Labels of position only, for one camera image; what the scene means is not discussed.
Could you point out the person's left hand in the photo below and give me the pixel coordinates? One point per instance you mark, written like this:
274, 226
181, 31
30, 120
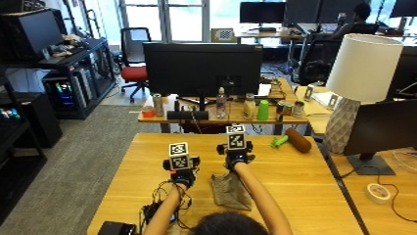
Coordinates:
182, 178

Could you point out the person's right hand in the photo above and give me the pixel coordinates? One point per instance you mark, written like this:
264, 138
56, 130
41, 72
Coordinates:
237, 160

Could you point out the white marker cube on right glove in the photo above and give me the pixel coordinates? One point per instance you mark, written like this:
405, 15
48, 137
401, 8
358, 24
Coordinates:
236, 138

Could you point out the white marker cube on glove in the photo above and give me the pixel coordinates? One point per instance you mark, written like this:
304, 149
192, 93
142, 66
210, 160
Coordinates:
178, 156
236, 138

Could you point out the white marker cube on left glove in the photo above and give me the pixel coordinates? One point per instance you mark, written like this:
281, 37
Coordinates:
178, 156

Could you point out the grey cloth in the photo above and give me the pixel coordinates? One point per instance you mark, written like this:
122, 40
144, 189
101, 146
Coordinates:
229, 192

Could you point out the wooden desk with bottles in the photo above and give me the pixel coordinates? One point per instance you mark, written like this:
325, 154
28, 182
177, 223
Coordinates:
234, 120

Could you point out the green cup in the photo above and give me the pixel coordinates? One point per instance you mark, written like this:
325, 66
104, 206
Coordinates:
262, 111

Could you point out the cream bottle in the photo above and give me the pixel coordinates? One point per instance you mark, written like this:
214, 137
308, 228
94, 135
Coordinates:
249, 107

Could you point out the clear water bottle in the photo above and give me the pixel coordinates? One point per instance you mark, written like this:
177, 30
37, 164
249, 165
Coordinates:
221, 104

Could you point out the black cylinder speaker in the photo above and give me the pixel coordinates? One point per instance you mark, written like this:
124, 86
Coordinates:
188, 115

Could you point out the dark printed can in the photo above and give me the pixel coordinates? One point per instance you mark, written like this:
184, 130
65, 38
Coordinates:
282, 111

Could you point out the glass jar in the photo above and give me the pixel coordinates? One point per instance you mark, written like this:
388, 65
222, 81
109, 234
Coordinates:
298, 109

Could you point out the red cup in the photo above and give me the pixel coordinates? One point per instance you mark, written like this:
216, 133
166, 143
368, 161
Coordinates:
148, 112

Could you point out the black box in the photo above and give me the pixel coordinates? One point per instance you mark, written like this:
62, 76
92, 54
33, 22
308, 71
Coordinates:
114, 228

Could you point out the white papers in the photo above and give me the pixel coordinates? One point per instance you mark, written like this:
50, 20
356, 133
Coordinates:
326, 98

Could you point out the large black monitor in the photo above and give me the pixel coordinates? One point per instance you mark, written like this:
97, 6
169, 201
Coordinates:
201, 68

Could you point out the white tape roll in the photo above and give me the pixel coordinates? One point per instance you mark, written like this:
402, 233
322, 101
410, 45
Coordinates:
377, 193

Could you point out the red seat office chair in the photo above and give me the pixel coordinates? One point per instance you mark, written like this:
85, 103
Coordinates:
134, 73

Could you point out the black office chair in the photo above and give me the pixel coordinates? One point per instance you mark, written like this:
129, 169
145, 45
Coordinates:
318, 63

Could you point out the black monitor on square stand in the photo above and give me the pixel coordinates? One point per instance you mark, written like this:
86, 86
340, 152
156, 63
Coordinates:
384, 127

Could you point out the computer tower with coloured lights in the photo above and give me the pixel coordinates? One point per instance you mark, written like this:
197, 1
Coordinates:
65, 91

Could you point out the checkerboard cardboard box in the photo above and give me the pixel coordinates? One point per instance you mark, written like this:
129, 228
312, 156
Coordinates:
224, 35

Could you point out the black rack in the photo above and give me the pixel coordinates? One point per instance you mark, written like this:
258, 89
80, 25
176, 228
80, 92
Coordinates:
17, 137

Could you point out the white table lamp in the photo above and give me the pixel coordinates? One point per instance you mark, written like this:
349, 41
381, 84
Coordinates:
362, 68

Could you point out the black shelf unit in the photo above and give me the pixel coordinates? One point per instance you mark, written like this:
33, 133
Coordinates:
86, 62

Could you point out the background black monitor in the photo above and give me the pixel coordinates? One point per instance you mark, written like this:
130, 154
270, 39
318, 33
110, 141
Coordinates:
262, 12

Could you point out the black monitor on shelf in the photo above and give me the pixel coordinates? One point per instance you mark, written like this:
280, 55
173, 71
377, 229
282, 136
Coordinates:
32, 34

